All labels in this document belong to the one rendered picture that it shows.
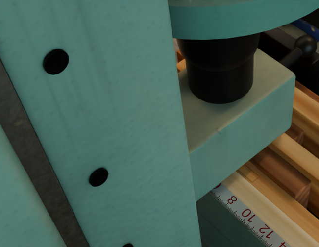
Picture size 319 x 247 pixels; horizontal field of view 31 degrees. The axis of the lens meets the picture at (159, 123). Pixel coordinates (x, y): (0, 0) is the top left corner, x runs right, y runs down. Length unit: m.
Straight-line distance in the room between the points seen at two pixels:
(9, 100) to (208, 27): 0.12
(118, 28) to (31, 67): 0.04
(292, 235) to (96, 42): 0.28
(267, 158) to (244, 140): 0.06
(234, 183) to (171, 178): 0.16
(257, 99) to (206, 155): 0.06
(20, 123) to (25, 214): 0.04
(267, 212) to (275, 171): 0.04
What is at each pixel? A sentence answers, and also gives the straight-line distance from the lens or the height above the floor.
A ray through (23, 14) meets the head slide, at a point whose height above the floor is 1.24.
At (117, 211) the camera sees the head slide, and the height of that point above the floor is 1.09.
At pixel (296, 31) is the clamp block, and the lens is 0.61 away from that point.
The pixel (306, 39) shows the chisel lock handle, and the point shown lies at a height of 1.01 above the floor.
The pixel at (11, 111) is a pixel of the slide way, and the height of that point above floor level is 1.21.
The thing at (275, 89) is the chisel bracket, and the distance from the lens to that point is 0.46.
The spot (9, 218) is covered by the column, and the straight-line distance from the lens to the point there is 0.21.
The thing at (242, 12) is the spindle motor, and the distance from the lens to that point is 0.29.
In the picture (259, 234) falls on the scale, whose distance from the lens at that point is 0.47.
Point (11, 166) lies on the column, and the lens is 0.20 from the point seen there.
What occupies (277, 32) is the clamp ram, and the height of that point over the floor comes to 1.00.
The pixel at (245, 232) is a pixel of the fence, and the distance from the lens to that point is 0.48.
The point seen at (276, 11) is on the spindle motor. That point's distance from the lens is 0.30.
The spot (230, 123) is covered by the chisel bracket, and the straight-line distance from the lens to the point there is 0.43.
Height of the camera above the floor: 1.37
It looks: 51 degrees down
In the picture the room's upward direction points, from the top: 11 degrees counter-clockwise
